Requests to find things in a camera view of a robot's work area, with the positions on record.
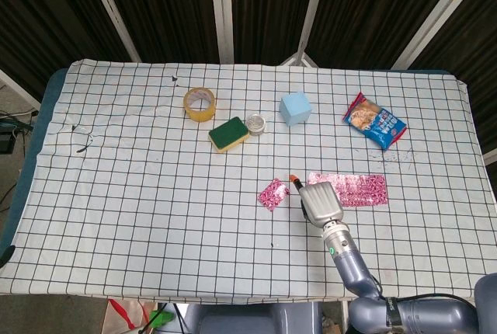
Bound green plastic object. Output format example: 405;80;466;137
149;308;175;328

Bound small pink patterned packet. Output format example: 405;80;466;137
258;177;292;213

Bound small clear round jar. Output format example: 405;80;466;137
244;113;268;137

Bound blue padded table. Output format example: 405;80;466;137
0;67;68;270

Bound yellow sponge green scouring pad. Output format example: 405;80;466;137
207;116;251;154

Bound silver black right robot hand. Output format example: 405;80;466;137
288;173;346;231

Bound floor cables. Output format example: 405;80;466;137
0;110;40;156

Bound white black-checked tablecloth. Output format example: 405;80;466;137
0;59;489;306

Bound red white bag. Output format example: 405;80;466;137
102;297;151;334

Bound blue red snack bag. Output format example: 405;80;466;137
342;92;408;152

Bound white partition post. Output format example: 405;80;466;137
208;0;236;64
278;0;332;68
80;0;141;63
391;0;479;71

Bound grey robot torso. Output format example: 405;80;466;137
185;301;324;334

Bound yellow packing tape roll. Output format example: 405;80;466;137
182;86;217;122

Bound light blue cube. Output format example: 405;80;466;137
279;92;314;127

